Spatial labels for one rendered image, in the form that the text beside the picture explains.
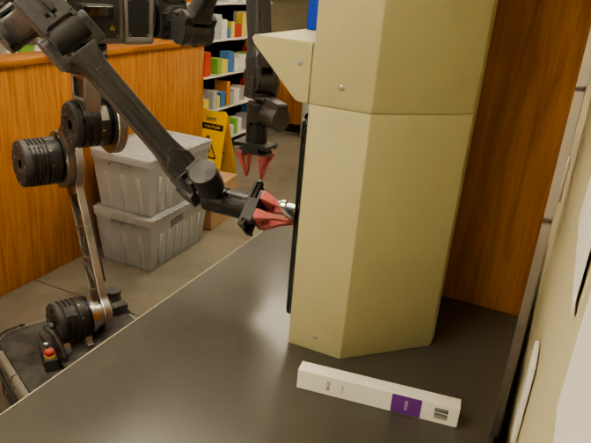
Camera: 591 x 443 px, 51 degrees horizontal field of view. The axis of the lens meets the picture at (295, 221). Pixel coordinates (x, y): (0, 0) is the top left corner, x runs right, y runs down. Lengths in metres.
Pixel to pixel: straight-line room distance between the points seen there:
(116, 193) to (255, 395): 2.50
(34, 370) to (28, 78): 1.45
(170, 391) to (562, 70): 0.94
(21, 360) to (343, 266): 1.60
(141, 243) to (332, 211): 2.47
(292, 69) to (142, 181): 2.34
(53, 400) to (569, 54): 1.12
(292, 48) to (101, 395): 0.65
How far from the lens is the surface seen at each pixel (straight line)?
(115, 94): 1.30
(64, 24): 1.32
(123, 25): 1.96
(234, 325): 1.28
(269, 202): 1.23
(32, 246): 3.47
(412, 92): 1.05
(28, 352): 2.52
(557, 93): 1.34
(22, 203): 3.35
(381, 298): 1.17
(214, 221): 4.10
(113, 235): 3.59
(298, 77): 1.06
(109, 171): 3.47
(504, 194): 1.39
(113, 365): 1.18
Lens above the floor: 1.62
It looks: 22 degrees down
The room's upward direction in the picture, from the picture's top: 5 degrees clockwise
